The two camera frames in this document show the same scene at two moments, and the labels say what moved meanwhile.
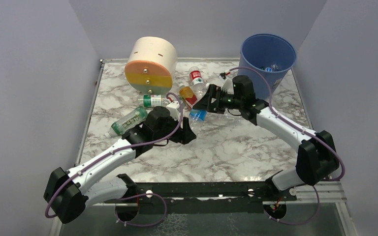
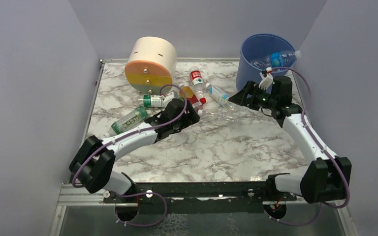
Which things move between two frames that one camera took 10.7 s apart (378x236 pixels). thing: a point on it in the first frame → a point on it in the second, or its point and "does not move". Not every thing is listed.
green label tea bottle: x=117 y=129 does not move
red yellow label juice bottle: x=188 y=97 does not move
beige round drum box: x=151 y=65 does not move
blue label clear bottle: x=201 y=116 → x=276 y=59
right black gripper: x=215 y=100 → x=250 y=96
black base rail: x=202 y=197 does not move
